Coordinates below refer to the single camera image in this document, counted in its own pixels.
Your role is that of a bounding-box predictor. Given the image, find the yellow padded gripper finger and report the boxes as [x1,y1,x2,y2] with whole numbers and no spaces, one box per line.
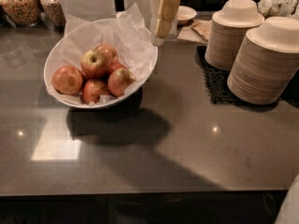
[149,0,180,46]

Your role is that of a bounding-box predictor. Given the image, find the yellow-red apple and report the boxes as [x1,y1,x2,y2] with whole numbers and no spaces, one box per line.
[80,49,109,78]

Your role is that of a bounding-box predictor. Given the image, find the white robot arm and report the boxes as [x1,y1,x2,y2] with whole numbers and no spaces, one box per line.
[149,0,299,224]

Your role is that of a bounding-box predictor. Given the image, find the small white bowl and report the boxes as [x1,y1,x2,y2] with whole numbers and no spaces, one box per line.
[178,6,197,25]

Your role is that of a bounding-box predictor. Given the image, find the white paper bowl liner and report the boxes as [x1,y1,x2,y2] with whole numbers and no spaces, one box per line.
[46,2,156,106]

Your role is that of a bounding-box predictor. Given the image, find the white slanted bowl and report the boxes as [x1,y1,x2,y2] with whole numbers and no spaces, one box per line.
[43,18,159,110]

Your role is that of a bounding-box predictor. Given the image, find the back red apple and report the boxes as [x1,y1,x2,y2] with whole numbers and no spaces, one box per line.
[96,44,119,63]

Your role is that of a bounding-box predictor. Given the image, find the hidden middle red apple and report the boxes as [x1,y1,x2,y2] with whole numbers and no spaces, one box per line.
[108,63,126,75]

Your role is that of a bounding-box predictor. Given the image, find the right red apple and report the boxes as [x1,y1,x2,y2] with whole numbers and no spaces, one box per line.
[107,68,135,97]

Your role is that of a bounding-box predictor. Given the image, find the front middle red apple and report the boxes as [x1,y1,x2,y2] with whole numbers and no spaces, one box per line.
[82,79,110,105]

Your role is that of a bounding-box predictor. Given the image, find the left red apple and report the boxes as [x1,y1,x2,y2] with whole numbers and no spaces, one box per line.
[51,65,83,95]

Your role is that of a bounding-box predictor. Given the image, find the right white sign holder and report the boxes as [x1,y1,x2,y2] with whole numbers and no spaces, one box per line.
[122,0,182,36]

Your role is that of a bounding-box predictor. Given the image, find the white sign holder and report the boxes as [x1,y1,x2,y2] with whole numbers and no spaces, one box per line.
[60,0,115,21]
[122,0,182,36]

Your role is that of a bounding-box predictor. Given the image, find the paper napkin with bread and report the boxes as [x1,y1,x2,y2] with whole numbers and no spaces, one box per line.
[178,20,211,44]

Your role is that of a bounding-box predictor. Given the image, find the left stack paper bowls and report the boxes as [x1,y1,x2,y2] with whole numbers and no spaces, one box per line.
[205,0,264,71]

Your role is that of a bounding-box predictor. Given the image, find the stack paper bowls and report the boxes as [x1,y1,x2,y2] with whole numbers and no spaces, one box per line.
[227,17,299,105]
[205,0,264,71]

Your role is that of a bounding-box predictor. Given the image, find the left white sign holder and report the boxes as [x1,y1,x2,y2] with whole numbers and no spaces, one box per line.
[60,0,115,21]

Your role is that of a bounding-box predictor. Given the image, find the black rubber mat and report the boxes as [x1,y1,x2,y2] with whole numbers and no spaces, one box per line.
[196,46,246,105]

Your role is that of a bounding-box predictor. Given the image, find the wrapped plastic cutlery pile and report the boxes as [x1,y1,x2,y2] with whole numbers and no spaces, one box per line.
[257,0,298,18]

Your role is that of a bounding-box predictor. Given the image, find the right stack paper bowls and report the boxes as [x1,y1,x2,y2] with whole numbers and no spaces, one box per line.
[227,17,299,105]

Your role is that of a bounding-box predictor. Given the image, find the right cereal glass jar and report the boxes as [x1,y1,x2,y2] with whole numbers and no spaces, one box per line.
[40,0,65,27]

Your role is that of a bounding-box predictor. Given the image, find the cereal glass jar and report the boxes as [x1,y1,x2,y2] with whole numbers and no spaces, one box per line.
[0,0,40,26]
[40,0,65,27]

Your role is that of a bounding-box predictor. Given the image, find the left cereal glass jar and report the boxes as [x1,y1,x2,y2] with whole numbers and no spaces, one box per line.
[0,0,40,26]

